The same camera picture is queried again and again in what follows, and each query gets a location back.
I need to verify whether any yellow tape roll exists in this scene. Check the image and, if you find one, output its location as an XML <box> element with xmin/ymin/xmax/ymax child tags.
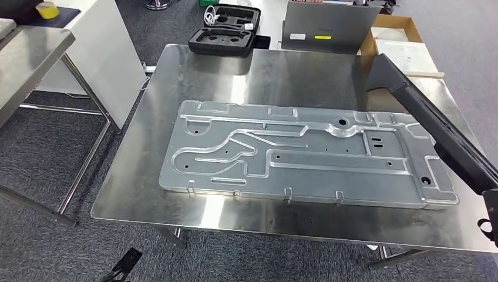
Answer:
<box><xmin>35</xmin><ymin>1</ymin><xmax>60</xmax><ymax>20</ymax></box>

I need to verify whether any round chrome base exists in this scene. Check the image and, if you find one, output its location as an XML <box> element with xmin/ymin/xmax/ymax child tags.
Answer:
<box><xmin>144</xmin><ymin>0</ymin><xmax>173</xmax><ymax>11</ymax></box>

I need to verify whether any brown cardboard box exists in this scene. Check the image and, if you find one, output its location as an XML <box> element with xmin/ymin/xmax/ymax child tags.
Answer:
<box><xmin>358</xmin><ymin>14</ymin><xmax>425</xmax><ymax>59</ymax></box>

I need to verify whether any pale grey panel board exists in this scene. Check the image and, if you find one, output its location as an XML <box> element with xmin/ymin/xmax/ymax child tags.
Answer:
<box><xmin>35</xmin><ymin>0</ymin><xmax>148</xmax><ymax>129</ymax></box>

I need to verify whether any white sheet in cardboard box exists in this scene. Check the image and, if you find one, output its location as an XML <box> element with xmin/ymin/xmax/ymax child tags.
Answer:
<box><xmin>370</xmin><ymin>26</ymin><xmax>409</xmax><ymax>42</ymax></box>

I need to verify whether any grey laptop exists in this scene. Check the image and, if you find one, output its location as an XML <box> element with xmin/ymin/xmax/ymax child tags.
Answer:
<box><xmin>281</xmin><ymin>1</ymin><xmax>383</xmax><ymax>55</ymax></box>

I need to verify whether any black plastic car part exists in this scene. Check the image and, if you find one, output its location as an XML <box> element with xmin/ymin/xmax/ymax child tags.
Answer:
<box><xmin>365</xmin><ymin>53</ymin><xmax>498</xmax><ymax>196</ymax></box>

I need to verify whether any small black block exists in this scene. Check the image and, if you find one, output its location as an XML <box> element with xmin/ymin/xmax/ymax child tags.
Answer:
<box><xmin>253</xmin><ymin>35</ymin><xmax>272</xmax><ymax>50</ymax></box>

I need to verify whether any black equipment behind laptop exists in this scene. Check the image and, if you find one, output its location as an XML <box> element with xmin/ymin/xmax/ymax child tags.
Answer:
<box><xmin>352</xmin><ymin>0</ymin><xmax>398</xmax><ymax>15</ymax></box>

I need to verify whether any stainless steel workbench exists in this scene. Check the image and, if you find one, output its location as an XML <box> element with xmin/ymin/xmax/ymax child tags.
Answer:
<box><xmin>90</xmin><ymin>43</ymin><xmax>498</xmax><ymax>271</ymax></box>

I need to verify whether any stamped grey metal panel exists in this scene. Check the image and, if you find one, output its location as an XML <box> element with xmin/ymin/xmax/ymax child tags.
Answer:
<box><xmin>159</xmin><ymin>100</ymin><xmax>460</xmax><ymax>211</ymax></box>

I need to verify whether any black foam-lined carry case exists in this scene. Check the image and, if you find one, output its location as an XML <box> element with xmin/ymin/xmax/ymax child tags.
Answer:
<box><xmin>187</xmin><ymin>4</ymin><xmax>262</xmax><ymax>58</ymax></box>

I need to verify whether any coiled white cable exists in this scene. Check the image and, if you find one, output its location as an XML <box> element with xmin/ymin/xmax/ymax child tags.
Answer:
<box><xmin>203</xmin><ymin>5</ymin><xmax>221</xmax><ymax>26</ymax></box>

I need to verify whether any white foam board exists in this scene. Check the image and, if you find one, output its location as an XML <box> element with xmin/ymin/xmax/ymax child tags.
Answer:
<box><xmin>374</xmin><ymin>39</ymin><xmax>445</xmax><ymax>79</ymax></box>

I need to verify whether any stainless steel side table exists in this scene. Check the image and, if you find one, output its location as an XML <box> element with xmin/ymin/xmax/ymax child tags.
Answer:
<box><xmin>0</xmin><ymin>25</ymin><xmax>122</xmax><ymax>229</ymax></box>

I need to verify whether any dark blue mat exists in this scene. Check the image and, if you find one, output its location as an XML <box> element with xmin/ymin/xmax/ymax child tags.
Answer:
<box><xmin>27</xmin><ymin>5</ymin><xmax>82</xmax><ymax>29</ymax></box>

